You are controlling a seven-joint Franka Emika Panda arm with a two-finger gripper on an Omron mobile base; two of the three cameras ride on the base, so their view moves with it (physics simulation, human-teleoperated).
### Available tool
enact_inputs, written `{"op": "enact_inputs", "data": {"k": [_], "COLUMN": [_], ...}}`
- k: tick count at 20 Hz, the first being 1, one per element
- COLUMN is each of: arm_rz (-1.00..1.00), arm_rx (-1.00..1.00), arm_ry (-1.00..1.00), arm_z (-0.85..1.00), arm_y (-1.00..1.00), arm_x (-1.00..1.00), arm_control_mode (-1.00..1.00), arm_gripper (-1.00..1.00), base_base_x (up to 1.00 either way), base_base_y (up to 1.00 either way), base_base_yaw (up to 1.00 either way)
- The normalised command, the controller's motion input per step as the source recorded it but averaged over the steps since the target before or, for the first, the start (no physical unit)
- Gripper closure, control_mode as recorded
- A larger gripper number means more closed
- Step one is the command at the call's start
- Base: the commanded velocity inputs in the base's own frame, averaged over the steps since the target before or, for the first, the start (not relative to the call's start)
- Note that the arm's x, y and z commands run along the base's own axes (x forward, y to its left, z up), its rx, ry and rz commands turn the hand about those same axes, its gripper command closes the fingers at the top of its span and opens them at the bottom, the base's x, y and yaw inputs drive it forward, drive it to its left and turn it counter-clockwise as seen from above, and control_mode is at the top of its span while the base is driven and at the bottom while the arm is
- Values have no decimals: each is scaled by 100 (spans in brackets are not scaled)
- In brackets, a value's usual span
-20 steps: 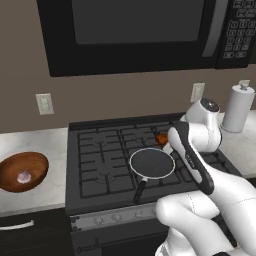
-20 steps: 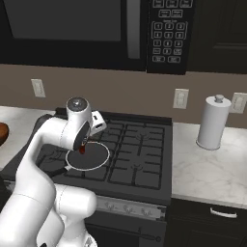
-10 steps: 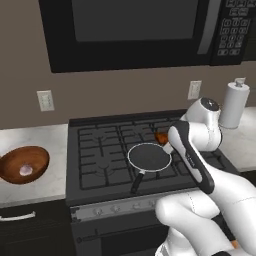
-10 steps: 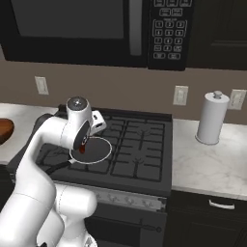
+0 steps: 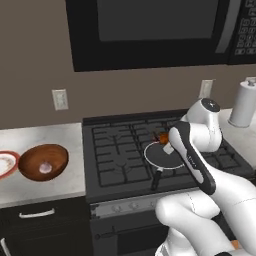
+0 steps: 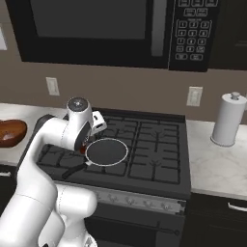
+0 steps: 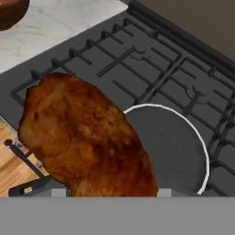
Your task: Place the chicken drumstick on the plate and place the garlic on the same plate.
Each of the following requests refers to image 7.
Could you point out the dark grey plate white rim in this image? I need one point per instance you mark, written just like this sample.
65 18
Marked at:
171 147

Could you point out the black gas hob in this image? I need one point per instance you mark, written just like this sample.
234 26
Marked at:
147 70

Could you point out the brown wooden bowl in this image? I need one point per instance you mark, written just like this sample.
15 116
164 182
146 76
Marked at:
10 12

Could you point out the brown chicken drumstick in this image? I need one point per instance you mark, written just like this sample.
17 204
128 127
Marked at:
85 134

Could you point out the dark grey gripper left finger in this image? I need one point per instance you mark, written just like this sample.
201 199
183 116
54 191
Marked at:
58 192

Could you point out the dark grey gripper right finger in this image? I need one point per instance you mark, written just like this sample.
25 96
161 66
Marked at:
164 192

